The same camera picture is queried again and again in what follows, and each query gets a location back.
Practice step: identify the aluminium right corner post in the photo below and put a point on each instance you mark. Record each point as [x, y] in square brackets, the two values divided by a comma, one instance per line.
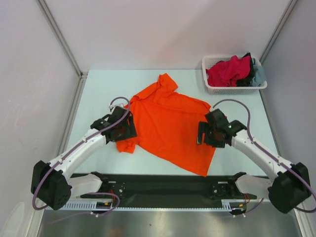
[277, 31]

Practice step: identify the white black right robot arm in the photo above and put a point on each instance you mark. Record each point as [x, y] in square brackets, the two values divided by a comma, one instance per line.
[272, 164]

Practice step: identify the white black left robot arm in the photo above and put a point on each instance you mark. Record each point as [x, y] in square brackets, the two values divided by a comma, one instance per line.
[67, 163]

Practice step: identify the aluminium front frame rail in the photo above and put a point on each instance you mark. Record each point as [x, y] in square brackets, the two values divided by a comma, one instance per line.
[56, 192]

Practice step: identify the grey blue t-shirt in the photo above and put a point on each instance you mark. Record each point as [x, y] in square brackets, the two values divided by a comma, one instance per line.
[259, 74]

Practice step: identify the orange t-shirt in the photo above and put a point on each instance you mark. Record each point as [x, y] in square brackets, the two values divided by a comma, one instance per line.
[166, 123]

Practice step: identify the aluminium left corner post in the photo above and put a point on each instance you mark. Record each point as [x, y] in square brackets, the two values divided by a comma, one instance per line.
[59, 36]

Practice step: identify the black front mounting rail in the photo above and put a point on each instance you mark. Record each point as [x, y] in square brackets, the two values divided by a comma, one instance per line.
[188, 191]

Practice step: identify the aluminium corner post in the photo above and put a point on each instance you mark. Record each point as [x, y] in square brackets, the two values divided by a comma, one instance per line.
[277, 31]
[59, 36]

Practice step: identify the black t-shirt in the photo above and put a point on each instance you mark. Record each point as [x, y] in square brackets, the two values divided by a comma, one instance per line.
[246, 81]

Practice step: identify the magenta t-shirt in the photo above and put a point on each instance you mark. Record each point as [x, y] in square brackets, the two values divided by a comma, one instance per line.
[226, 73]

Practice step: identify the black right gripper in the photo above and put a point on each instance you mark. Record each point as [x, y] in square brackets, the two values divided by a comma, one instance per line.
[204, 134]

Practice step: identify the aluminium left side rail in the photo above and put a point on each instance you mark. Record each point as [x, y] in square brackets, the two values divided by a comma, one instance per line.
[72, 113]

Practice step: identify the white perforated laundry basket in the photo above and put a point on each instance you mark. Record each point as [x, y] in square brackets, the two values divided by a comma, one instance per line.
[209, 61]

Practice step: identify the white slotted cable duct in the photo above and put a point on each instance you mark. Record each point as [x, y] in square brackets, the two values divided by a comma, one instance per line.
[105, 205]

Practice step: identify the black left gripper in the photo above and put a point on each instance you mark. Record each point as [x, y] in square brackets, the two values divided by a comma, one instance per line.
[130, 132]

